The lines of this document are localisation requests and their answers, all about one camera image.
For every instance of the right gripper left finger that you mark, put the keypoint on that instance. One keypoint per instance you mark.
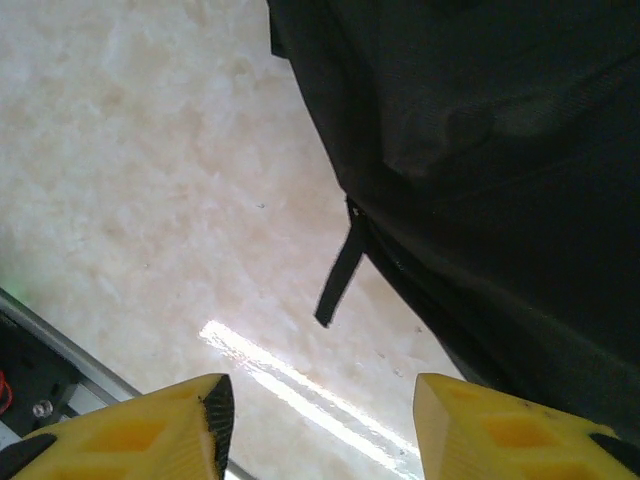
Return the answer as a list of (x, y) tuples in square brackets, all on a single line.
[(125, 440)]

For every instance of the aluminium mounting rail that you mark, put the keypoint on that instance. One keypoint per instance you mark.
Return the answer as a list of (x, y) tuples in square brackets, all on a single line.
[(75, 352)]

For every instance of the black backpack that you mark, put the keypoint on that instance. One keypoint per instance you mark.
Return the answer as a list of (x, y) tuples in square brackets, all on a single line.
[(500, 200)]

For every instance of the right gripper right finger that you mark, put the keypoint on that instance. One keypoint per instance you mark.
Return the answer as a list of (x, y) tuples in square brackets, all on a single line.
[(500, 445)]

